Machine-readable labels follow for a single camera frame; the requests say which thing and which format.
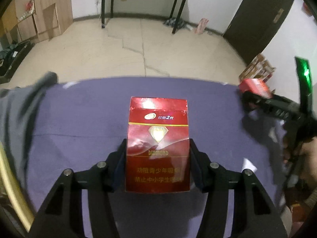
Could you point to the red Diamond cigarette pack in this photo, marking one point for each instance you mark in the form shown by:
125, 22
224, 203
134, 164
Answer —
158, 146

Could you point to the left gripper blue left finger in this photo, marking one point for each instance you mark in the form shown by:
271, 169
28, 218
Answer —
61, 213

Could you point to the purple table cloth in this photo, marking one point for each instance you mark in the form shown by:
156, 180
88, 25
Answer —
79, 125

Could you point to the dark brown door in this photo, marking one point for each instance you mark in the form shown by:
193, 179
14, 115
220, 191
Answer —
255, 24

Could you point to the pink slippers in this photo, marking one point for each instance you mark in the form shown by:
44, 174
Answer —
199, 30

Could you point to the grey cloth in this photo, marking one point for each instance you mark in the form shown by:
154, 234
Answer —
19, 107

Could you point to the stacked cardboard boxes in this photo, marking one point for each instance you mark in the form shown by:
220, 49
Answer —
259, 68

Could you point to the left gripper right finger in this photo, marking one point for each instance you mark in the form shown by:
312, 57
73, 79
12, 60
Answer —
254, 214

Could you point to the wooden cabinet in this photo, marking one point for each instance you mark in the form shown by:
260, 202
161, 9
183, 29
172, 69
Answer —
35, 20

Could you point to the person's right hand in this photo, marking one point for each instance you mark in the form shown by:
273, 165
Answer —
308, 150

